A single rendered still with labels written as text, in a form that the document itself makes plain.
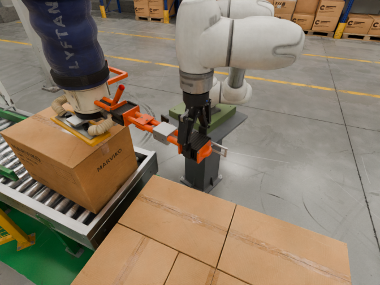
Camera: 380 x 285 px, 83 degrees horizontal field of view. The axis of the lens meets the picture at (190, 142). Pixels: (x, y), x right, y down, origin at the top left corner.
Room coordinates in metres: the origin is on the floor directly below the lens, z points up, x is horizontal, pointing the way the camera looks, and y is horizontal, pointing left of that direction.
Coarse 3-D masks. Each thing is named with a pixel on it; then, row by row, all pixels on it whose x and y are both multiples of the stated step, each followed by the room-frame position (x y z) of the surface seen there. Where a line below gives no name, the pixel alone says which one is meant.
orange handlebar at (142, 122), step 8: (120, 72) 1.14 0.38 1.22; (112, 80) 1.04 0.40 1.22; (96, 104) 0.82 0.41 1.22; (104, 104) 0.80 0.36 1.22; (136, 112) 0.74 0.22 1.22; (128, 120) 0.69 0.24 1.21; (136, 120) 0.67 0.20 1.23; (144, 120) 0.67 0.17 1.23; (152, 120) 0.68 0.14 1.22; (144, 128) 0.64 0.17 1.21; (152, 128) 0.63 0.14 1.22; (176, 144) 0.55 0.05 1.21; (208, 152) 0.50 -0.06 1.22
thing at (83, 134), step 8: (72, 112) 0.93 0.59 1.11; (56, 120) 0.85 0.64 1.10; (64, 120) 0.84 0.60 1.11; (64, 128) 0.80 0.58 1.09; (72, 128) 0.79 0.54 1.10; (80, 128) 0.78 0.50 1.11; (80, 136) 0.73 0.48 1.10; (88, 136) 0.73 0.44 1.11; (96, 136) 0.73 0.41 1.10; (104, 136) 0.73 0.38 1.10; (88, 144) 0.70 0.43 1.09; (96, 144) 0.70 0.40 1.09
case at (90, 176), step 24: (24, 120) 1.08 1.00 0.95; (48, 120) 1.08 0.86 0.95; (24, 144) 0.86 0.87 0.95; (48, 144) 0.86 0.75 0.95; (72, 144) 0.86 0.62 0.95; (120, 144) 0.96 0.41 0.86; (48, 168) 0.80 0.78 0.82; (72, 168) 0.69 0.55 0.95; (96, 168) 0.78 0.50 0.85; (120, 168) 0.91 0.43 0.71; (72, 192) 0.75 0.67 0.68; (96, 192) 0.74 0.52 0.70
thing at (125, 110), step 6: (120, 102) 0.78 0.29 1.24; (126, 102) 0.80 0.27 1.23; (132, 102) 0.79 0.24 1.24; (114, 108) 0.75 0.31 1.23; (120, 108) 0.76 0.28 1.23; (126, 108) 0.76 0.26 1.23; (132, 108) 0.74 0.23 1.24; (138, 108) 0.75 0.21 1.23; (114, 114) 0.71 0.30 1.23; (120, 114) 0.70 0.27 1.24; (126, 114) 0.70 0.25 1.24; (132, 114) 0.73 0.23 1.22; (114, 120) 0.72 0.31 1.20; (120, 120) 0.70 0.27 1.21; (126, 120) 0.70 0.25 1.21; (126, 126) 0.69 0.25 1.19
